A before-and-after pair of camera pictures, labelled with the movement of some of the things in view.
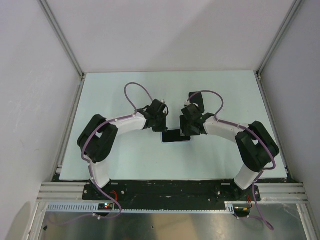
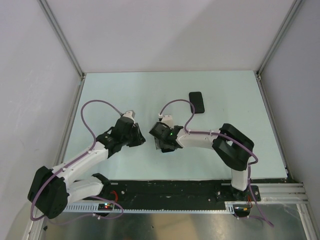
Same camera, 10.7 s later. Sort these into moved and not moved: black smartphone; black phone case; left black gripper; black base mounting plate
Moved: left black gripper
Not moved: black base mounting plate; black smartphone; black phone case
